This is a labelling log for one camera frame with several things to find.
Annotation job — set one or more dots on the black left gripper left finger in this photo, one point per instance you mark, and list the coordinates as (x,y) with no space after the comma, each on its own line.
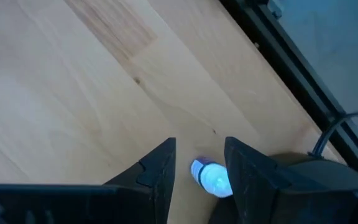
(154,186)

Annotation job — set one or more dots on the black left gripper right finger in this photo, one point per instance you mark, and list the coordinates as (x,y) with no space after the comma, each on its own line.
(250,183)

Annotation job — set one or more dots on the dark round cap object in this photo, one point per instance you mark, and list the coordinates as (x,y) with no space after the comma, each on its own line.
(213,179)

